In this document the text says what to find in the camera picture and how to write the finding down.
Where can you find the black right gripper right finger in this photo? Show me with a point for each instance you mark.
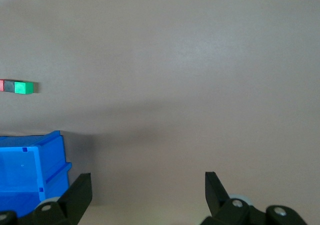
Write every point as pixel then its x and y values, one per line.
pixel 216 200

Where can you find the blue plastic storage bin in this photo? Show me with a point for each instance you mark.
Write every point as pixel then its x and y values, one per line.
pixel 20 172

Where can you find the black cube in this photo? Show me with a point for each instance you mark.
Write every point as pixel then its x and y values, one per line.
pixel 9 87

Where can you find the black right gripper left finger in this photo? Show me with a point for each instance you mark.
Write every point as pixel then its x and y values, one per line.
pixel 75 197

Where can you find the red cube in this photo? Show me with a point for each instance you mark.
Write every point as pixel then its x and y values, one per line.
pixel 1 85

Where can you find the brown table mat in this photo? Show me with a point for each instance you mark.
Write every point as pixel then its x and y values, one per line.
pixel 175 85

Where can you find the green cube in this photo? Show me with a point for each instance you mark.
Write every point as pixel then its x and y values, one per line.
pixel 20 88

